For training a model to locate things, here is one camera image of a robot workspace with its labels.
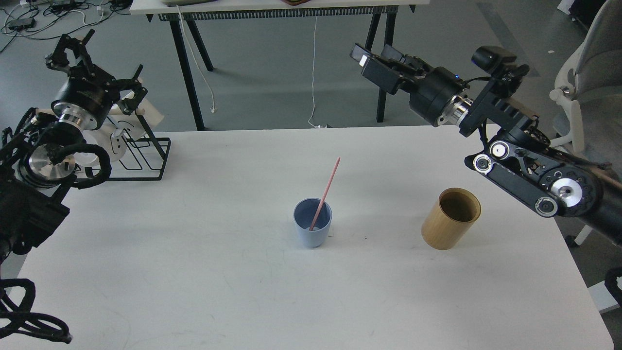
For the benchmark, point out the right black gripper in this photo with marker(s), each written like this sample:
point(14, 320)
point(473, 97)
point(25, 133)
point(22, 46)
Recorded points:
point(436, 94)

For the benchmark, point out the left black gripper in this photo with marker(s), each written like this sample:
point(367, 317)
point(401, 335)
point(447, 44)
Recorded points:
point(90, 92)

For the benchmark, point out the blue plastic cup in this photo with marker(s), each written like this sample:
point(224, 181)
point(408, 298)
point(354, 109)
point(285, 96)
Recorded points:
point(303, 215)

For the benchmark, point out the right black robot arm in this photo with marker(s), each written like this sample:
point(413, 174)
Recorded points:
point(517, 156)

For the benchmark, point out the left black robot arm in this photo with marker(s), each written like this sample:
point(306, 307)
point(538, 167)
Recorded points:
point(46, 155)

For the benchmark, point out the background table black legs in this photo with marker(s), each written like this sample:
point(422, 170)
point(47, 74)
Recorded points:
point(183, 15)

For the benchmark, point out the bamboo cylinder holder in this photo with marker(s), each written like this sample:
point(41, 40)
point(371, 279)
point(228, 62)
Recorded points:
point(452, 215)

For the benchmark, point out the white office chair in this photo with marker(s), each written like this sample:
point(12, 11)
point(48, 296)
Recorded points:
point(588, 88)

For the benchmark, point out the black wire cup rack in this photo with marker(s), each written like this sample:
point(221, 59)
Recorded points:
point(145, 158)

